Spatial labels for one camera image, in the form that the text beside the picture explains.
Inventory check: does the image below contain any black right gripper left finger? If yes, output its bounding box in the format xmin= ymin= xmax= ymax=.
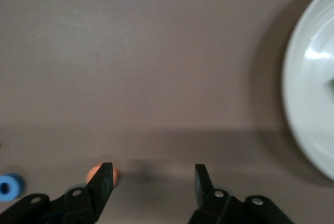
xmin=0 ymin=162 xmax=115 ymax=224

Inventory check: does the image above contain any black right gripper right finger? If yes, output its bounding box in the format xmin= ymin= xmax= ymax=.
xmin=187 ymin=163 xmax=296 ymax=224

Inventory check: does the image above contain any orange letter e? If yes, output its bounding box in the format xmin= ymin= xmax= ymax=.
xmin=86 ymin=163 xmax=120 ymax=187

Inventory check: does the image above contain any blue letter o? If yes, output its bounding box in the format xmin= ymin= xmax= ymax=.
xmin=0 ymin=172 xmax=26 ymax=203

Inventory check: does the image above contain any brown table cover sheet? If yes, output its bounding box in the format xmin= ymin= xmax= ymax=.
xmin=0 ymin=0 xmax=334 ymax=224

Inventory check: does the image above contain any beige round plate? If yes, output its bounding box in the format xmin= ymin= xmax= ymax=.
xmin=283 ymin=0 xmax=334 ymax=182

